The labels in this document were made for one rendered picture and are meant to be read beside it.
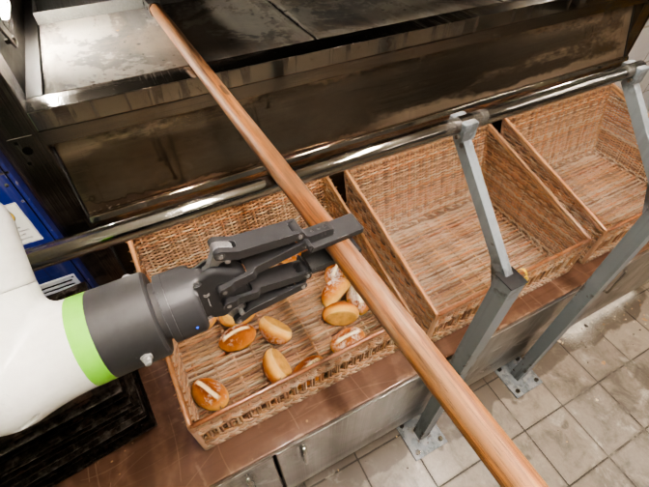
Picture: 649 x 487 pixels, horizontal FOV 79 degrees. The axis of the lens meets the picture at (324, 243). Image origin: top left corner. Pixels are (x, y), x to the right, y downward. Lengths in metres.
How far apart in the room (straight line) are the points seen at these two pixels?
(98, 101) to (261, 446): 0.79
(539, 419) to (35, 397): 1.65
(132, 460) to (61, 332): 0.69
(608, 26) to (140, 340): 1.69
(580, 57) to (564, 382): 1.21
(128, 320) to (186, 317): 0.05
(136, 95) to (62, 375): 0.60
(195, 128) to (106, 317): 0.63
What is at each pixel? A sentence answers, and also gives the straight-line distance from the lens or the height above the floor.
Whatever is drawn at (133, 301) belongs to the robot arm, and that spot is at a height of 1.24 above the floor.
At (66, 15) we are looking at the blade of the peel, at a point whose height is 1.19.
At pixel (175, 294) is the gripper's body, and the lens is 0.41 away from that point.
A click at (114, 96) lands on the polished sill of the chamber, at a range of 0.90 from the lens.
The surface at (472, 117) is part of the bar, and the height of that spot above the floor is 1.17.
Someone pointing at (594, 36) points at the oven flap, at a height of 1.03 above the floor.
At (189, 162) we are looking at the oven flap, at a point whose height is 0.99.
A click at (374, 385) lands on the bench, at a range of 1.05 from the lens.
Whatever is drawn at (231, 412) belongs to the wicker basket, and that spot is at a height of 0.71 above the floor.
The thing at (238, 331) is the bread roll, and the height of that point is 0.65.
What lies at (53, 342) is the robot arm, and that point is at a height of 1.24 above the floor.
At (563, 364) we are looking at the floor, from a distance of 1.97.
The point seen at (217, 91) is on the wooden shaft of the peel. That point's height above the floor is 1.21.
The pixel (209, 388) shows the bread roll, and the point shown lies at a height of 0.65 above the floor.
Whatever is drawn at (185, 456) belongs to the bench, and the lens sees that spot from 1.04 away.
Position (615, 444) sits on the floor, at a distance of 1.92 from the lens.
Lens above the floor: 1.55
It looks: 48 degrees down
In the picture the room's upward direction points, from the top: straight up
